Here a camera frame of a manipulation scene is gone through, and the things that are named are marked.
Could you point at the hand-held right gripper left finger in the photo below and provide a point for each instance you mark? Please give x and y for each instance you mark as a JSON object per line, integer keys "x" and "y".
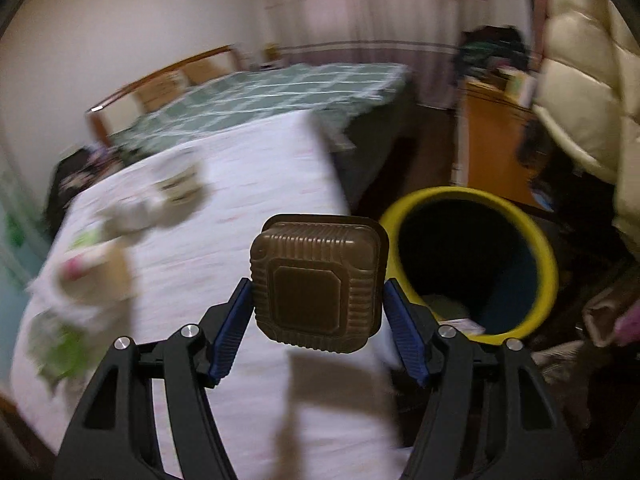
{"x": 232, "y": 332}

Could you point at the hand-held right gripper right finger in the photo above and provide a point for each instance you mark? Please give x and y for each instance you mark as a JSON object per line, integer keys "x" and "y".
{"x": 405, "y": 332}

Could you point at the brown ribbed plastic tray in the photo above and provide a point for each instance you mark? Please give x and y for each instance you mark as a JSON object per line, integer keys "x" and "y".
{"x": 310, "y": 285}

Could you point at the yellow round trash bin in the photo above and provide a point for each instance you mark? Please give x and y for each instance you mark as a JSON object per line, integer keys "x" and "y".
{"x": 546, "y": 260}

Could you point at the beige paper piece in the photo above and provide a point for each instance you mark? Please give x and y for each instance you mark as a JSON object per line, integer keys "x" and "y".
{"x": 117, "y": 275}

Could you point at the table with floral white cloth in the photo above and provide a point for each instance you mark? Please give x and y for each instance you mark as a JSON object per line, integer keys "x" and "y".
{"x": 250, "y": 185}

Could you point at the crumpled white tissue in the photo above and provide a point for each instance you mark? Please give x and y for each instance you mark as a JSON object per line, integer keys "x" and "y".
{"x": 130, "y": 220}

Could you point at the white labelled packet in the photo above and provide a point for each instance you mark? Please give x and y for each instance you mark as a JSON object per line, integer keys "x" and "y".
{"x": 177, "y": 185}

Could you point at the pink white wrapper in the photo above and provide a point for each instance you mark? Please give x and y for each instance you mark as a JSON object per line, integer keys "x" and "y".
{"x": 80, "y": 265}

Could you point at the green wrapper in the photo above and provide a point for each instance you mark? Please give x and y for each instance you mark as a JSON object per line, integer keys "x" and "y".
{"x": 62, "y": 352}

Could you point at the beige cloth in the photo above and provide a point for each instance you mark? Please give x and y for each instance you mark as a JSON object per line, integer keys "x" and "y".
{"x": 607, "y": 317}

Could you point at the wooden low cabinet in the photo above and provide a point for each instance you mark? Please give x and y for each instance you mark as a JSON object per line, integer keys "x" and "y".
{"x": 490, "y": 135}

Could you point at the black clothing heap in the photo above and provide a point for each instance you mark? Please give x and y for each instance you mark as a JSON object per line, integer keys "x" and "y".
{"x": 65, "y": 185}

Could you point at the bed with green plaid cover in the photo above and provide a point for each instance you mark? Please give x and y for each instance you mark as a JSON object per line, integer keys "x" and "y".
{"x": 300, "y": 87}

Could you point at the wooden bed headboard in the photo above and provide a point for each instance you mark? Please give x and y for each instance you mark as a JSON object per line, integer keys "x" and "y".
{"x": 107, "y": 110}

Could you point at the green white box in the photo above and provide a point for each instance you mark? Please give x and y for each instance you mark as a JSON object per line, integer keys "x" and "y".
{"x": 520, "y": 87}

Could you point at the cluttered bedside table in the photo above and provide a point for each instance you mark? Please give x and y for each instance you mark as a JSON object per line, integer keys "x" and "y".
{"x": 270, "y": 60}

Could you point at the pile of dark clothes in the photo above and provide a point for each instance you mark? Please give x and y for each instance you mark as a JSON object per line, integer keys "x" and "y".
{"x": 492, "y": 50}

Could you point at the cream puffer jacket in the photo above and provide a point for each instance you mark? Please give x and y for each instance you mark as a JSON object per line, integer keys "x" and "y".
{"x": 585, "y": 85}

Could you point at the beige striped curtain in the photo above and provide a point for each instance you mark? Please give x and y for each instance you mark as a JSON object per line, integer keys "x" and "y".
{"x": 375, "y": 10}

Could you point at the green blue wall poster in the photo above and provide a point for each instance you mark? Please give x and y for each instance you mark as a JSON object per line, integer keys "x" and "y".
{"x": 15, "y": 230}

